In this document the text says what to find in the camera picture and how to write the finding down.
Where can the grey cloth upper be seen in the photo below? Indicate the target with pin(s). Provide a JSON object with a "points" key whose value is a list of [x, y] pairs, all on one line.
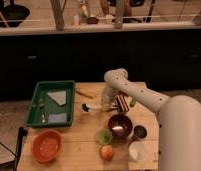
{"points": [[58, 96]]}

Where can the grey cloth lower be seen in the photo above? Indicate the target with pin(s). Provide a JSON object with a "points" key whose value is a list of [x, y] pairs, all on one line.
{"points": [[57, 118]]}

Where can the green vegetable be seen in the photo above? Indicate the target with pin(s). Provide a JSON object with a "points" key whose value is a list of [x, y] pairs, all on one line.
{"points": [[132, 102]]}

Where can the yellow banana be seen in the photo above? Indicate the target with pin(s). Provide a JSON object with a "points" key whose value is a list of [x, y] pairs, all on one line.
{"points": [[82, 93]]}

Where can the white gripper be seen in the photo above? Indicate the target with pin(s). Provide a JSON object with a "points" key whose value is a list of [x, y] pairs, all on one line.
{"points": [[108, 97]]}

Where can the grey cloth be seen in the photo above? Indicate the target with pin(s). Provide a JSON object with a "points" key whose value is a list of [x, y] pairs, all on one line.
{"points": [[57, 118], [58, 96]]}

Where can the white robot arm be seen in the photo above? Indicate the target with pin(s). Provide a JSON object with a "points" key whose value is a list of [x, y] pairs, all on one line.
{"points": [[179, 119]]}

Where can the black clamp stand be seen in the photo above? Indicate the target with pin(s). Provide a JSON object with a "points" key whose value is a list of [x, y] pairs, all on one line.
{"points": [[22, 132]]}

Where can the white cup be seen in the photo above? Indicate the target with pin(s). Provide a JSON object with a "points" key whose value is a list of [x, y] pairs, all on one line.
{"points": [[137, 151]]}

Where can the orange apple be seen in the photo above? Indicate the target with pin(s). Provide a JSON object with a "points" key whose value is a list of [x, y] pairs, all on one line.
{"points": [[106, 152]]}

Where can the white handled dish brush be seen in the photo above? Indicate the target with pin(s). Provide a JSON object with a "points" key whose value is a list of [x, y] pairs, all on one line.
{"points": [[89, 108]]}

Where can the orange plastic bowl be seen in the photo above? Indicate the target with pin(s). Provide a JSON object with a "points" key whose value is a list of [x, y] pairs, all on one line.
{"points": [[46, 146]]}

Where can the green plastic tray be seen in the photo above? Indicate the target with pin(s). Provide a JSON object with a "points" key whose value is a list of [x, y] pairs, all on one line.
{"points": [[42, 105]]}

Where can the dark red bowl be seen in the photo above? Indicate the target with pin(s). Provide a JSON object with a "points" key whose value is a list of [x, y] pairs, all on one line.
{"points": [[120, 125]]}

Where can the dark metal cup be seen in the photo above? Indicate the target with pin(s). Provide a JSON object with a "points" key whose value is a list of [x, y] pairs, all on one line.
{"points": [[139, 132]]}

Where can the green plastic cup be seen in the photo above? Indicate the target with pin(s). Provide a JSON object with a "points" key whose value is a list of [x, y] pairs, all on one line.
{"points": [[103, 137]]}

